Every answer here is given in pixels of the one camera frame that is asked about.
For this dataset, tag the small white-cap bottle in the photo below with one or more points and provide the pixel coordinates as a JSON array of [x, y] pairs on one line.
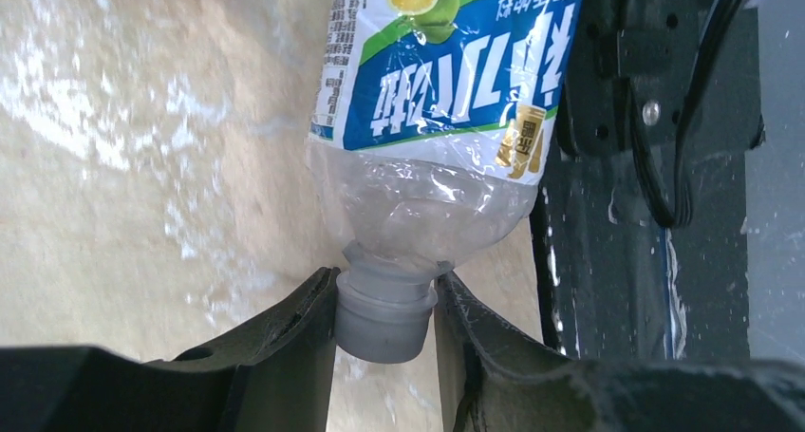
[[428, 140]]

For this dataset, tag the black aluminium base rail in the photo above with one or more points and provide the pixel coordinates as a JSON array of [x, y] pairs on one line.
[[636, 229]]

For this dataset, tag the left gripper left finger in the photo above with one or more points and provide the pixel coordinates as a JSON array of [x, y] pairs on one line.
[[273, 372]]

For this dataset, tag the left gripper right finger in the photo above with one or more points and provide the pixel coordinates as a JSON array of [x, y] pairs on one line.
[[494, 377]]

